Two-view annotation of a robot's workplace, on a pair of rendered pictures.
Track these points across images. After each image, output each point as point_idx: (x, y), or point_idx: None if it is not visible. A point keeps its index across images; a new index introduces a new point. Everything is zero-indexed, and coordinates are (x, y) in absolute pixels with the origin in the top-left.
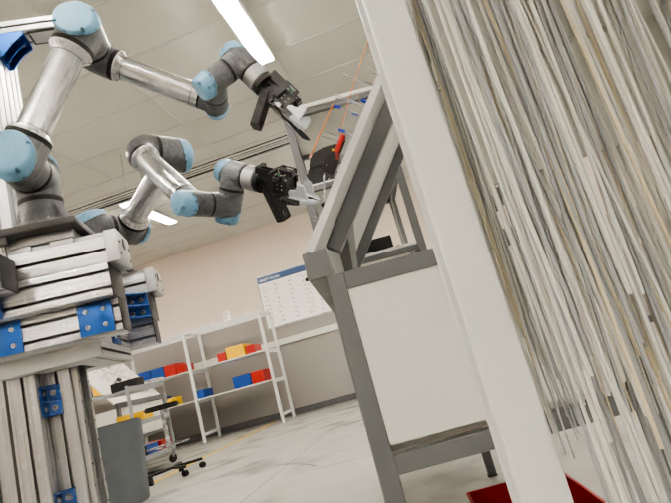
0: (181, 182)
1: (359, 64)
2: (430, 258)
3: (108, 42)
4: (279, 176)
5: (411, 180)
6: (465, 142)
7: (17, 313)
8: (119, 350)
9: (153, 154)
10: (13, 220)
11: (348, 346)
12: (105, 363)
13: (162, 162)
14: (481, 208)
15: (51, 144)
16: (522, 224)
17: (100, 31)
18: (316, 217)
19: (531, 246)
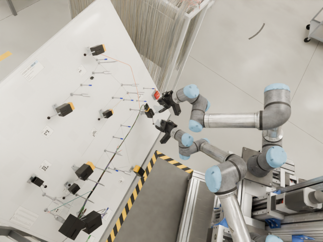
0: (207, 142)
1: (133, 77)
2: None
3: (265, 105)
4: (169, 120)
5: (172, 71)
6: (164, 65)
7: None
8: (222, 209)
9: (226, 152)
10: (287, 188)
11: None
12: None
13: (219, 149)
14: (163, 72)
15: (262, 133)
16: (159, 72)
17: (264, 95)
18: (130, 172)
19: (158, 74)
